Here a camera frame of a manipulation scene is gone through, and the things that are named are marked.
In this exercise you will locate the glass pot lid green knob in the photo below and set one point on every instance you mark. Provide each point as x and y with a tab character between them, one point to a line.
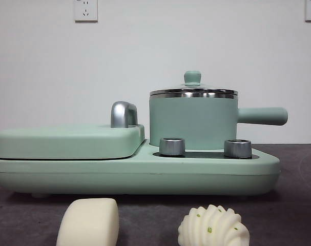
192	77

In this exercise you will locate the smooth white steamed bun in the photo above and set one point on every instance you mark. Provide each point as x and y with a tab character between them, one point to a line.
88	223

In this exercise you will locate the twisted white scallion bun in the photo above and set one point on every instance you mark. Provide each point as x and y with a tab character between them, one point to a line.
214	228

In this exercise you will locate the silver control knob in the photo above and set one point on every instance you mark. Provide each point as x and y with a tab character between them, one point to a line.
171	147
237	148

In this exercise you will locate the mint green breakfast machine base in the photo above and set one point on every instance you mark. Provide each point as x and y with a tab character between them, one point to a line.
145	176

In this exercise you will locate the mint green griddle cover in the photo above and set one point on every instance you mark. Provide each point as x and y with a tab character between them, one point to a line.
68	143

